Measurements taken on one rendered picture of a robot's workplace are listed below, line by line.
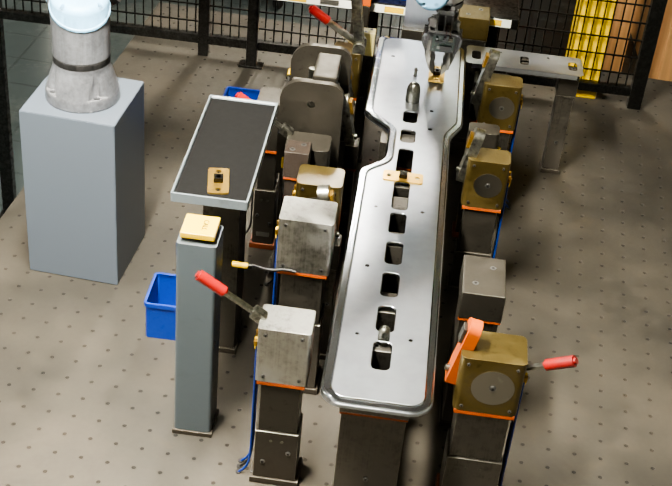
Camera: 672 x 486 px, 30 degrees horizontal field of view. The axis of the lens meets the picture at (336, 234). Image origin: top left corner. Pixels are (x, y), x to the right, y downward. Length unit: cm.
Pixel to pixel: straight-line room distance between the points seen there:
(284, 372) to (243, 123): 55
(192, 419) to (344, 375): 40
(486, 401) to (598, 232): 106
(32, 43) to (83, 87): 276
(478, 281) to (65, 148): 89
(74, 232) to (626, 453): 122
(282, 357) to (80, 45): 79
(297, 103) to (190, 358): 60
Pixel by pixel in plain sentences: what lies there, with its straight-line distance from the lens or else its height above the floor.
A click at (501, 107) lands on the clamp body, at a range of 297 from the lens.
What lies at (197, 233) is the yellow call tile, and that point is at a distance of 213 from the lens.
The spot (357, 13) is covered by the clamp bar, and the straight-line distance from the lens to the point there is 295.
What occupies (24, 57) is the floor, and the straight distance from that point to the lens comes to 522.
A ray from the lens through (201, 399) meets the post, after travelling 235.
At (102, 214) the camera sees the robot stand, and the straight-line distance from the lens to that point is 267.
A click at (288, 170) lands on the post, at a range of 250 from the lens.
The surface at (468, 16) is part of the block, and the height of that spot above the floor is 106.
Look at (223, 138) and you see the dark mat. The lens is 240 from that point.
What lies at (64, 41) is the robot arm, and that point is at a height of 125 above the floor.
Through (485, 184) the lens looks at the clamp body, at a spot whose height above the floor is 99.
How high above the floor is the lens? 239
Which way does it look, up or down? 35 degrees down
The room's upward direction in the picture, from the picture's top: 6 degrees clockwise
